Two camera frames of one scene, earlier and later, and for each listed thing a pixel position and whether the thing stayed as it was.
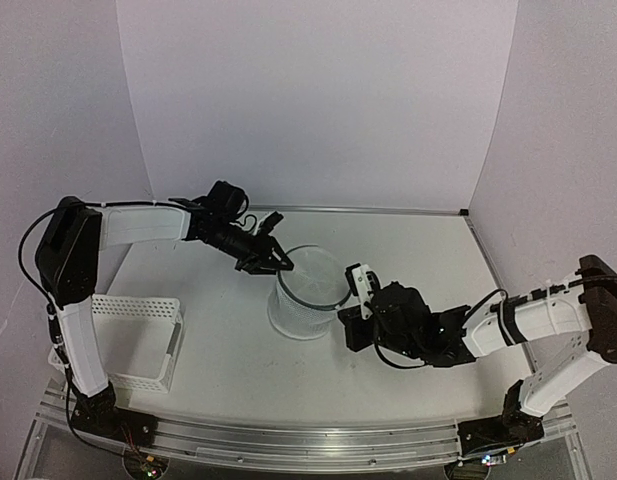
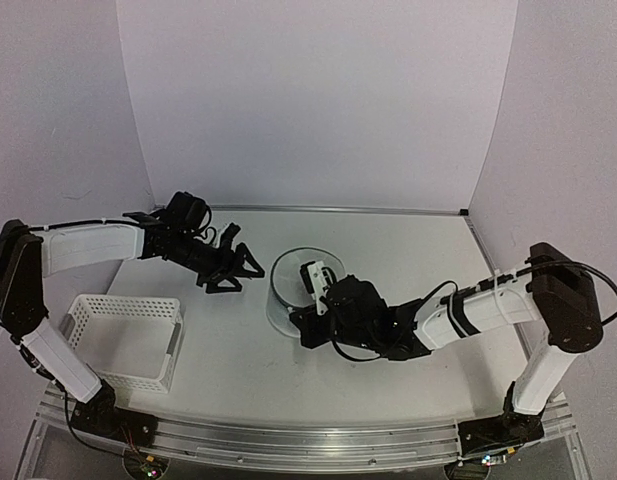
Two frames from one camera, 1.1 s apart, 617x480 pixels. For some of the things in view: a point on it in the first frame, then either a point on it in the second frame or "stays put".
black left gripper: x=261 y=256 -> x=223 y=270
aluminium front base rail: x=305 y=448 stays put
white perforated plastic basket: x=139 y=338 stays put
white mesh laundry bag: x=306 y=297 stays put
